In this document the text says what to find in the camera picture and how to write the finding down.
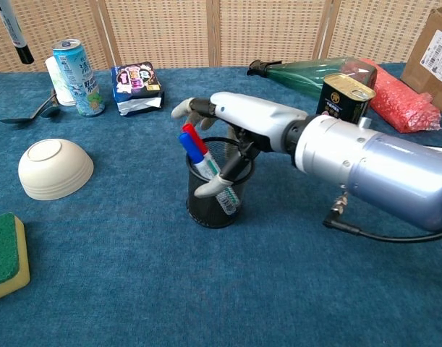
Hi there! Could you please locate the blue marker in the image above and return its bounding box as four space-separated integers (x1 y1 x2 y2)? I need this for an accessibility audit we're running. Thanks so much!
179 132 221 181

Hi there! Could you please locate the white paper cup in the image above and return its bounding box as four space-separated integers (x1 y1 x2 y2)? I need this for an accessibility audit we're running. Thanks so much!
44 56 77 107

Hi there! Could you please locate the dark blue snack package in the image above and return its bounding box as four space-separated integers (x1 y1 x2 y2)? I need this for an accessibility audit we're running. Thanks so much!
110 61 166 117

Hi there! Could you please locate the black mesh pen holder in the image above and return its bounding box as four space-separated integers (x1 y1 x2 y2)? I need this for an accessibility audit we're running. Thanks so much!
185 136 256 229

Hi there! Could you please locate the black spoon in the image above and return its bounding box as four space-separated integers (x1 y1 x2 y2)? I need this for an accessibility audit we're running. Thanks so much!
0 88 61 126

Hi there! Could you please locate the black luncheon meat tin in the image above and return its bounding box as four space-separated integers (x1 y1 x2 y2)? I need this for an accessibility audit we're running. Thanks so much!
316 73 377 126

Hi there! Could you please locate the light blue drink can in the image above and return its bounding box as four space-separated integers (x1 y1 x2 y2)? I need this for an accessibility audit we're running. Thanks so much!
52 38 106 118

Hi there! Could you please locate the wicker folding screen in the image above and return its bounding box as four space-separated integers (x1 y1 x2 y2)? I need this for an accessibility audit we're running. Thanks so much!
0 0 442 73

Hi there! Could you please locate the red bubble wrap roll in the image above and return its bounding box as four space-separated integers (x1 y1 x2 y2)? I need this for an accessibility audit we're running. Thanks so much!
361 58 442 134

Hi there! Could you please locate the green and yellow sponge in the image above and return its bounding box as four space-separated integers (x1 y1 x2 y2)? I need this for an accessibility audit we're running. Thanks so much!
0 212 30 304

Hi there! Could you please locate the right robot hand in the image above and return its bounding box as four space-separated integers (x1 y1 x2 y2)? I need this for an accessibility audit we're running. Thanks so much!
171 91 309 199

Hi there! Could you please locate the green spray bottle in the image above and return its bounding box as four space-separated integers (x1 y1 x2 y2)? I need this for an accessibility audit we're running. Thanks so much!
246 56 378 102

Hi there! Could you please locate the black and white marker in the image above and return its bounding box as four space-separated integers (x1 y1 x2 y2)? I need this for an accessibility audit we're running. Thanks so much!
0 0 35 65

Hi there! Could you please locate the brown cardboard box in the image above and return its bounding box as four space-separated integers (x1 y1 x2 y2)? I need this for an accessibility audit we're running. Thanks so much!
401 5 442 120

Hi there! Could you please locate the blue table cloth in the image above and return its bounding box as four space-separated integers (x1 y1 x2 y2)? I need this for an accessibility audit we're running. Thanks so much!
0 63 442 347

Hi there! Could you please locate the red marker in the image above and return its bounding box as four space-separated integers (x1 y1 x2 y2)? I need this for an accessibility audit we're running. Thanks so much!
182 122 243 217

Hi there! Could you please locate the beige upturned bowl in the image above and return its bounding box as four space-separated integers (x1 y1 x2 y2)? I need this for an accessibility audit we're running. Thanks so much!
17 138 95 202

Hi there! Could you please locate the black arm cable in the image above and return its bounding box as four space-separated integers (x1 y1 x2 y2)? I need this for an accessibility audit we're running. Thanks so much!
323 193 442 242

